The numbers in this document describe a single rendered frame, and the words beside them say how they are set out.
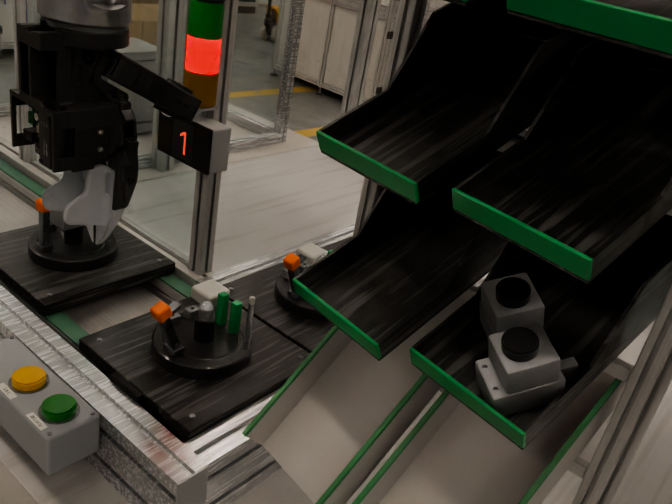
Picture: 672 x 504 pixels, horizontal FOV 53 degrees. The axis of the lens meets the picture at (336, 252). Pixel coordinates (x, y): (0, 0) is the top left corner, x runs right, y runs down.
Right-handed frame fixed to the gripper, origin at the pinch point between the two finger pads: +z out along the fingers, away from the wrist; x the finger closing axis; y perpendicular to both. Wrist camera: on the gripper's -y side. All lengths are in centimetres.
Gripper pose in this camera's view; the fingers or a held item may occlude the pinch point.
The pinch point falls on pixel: (103, 229)
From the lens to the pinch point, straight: 71.6
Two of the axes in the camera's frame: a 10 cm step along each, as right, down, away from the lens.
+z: -1.7, 8.8, 4.5
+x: 7.5, 4.1, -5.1
